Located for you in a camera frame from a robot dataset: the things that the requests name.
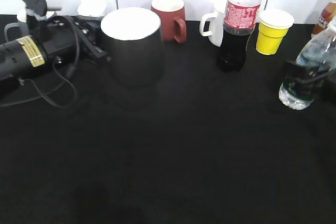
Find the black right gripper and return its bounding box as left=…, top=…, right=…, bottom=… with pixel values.
left=285, top=61, right=336, bottom=101

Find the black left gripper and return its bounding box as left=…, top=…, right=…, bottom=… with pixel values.
left=39, top=15, right=110, bottom=63

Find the water bottle green label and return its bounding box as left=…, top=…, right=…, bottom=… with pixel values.
left=278, top=18, right=335, bottom=110

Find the black ceramic mug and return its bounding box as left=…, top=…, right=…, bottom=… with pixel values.
left=101, top=7, right=164, bottom=87

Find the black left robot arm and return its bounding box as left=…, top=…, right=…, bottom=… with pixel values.
left=1, top=15, right=107, bottom=97

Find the yellow paper cup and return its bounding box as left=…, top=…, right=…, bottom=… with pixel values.
left=256, top=8, right=295, bottom=55

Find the white purple milk carton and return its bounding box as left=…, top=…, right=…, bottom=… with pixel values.
left=77, top=0, right=107, bottom=17

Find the brown drink bottle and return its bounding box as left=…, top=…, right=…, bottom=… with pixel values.
left=311, top=0, right=335, bottom=38

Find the red ceramic mug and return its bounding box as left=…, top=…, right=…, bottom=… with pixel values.
left=151, top=0, right=187, bottom=43

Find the grey ceramic mug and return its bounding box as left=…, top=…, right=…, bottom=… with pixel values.
left=4, top=9, right=29, bottom=42

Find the cola bottle red label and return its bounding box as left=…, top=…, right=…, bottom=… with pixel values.
left=216, top=0, right=262, bottom=72

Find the white ceramic mug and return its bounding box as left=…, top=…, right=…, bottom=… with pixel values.
left=199, top=3, right=226, bottom=47

